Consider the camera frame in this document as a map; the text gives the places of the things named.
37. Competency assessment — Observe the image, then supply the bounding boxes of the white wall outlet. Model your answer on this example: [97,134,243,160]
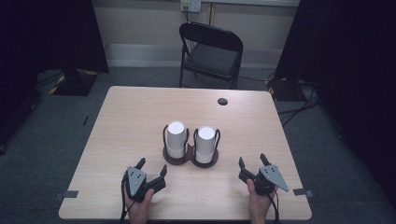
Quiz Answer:
[179,0,203,14]

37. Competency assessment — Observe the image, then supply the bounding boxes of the black floor cables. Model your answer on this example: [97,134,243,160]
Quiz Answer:
[276,78,321,127]

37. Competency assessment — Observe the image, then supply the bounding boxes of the black stand base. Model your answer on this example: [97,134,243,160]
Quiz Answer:
[49,68,100,97]
[266,77,314,103]

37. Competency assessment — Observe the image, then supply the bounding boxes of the black curtain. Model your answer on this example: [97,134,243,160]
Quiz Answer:
[274,0,396,209]
[0,0,110,147]

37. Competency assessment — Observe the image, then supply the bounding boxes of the white paper cup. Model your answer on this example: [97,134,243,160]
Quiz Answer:
[195,125,217,164]
[165,120,187,160]

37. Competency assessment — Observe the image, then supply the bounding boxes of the person's right hand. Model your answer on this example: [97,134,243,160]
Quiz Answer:
[246,179,278,224]

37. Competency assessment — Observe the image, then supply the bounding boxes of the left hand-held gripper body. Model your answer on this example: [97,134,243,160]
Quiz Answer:
[123,166,167,203]

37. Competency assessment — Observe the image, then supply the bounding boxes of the black plugged power cable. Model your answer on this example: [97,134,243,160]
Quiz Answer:
[183,5,198,52]

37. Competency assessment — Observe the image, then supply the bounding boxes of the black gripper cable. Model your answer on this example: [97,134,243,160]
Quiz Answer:
[266,189,281,224]
[119,174,138,224]

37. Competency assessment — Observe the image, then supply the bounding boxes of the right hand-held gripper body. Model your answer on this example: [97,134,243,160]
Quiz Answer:
[238,164,290,196]

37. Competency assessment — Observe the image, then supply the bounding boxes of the black folding chair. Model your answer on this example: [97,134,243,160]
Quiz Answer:
[178,21,245,91]

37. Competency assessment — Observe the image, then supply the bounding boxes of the black wire cup holder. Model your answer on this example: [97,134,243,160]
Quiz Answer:
[162,123,221,169]

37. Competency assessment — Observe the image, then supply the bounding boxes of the person's left hand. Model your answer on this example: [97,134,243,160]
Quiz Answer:
[123,188,155,224]

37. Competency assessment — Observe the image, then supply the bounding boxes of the grey tape strip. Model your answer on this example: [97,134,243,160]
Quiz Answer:
[53,189,79,202]
[292,188,314,198]

